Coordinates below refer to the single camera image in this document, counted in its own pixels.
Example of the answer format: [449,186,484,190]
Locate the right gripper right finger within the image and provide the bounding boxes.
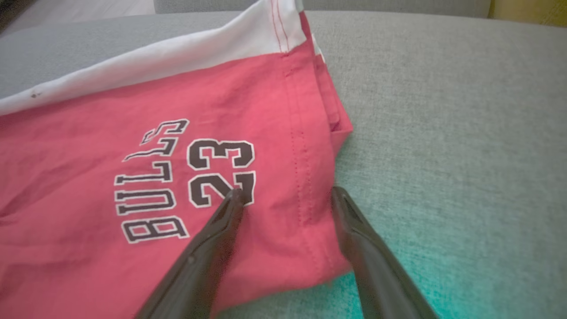
[331,186,439,319]

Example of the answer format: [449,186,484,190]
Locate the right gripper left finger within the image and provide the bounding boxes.
[135,188,245,319]

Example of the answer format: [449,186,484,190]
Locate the red white basketball jersey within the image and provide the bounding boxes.
[0,0,354,319]

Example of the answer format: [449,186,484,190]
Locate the grey sofa seat cushion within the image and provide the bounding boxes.
[0,10,567,319]

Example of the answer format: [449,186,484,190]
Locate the yellow sofa cushion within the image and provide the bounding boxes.
[489,0,567,27]

